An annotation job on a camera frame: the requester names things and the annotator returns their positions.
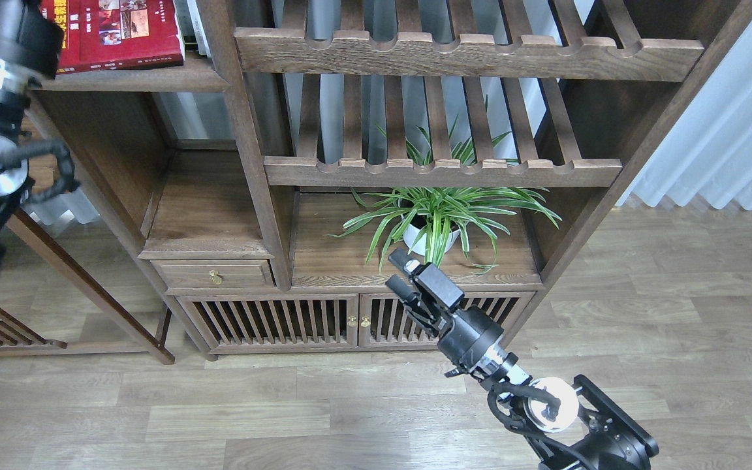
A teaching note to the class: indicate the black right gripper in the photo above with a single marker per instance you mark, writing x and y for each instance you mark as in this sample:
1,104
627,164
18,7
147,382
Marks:
467,336

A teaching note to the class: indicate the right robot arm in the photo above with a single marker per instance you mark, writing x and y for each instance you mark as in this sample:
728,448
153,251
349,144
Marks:
568,425

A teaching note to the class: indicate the red paperback book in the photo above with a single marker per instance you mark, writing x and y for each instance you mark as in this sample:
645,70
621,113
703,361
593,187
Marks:
103,35

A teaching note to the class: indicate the dark spine upright book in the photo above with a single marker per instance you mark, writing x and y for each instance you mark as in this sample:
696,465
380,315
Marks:
185,24

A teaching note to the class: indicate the dark wooden bookshelf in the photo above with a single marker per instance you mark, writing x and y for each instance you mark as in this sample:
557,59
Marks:
243,163

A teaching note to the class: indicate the spider plant leaves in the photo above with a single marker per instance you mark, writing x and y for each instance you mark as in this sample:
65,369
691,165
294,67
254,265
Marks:
465,206

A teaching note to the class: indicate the brass drawer knob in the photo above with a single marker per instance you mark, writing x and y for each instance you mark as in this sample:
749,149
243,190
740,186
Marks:
216,278

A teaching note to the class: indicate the white plant pot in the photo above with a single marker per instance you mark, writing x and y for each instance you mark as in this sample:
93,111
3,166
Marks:
416,238

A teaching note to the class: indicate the white curtain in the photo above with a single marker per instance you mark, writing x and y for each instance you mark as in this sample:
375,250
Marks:
708,153

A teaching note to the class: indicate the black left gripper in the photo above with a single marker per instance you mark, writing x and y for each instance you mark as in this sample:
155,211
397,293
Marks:
28,39

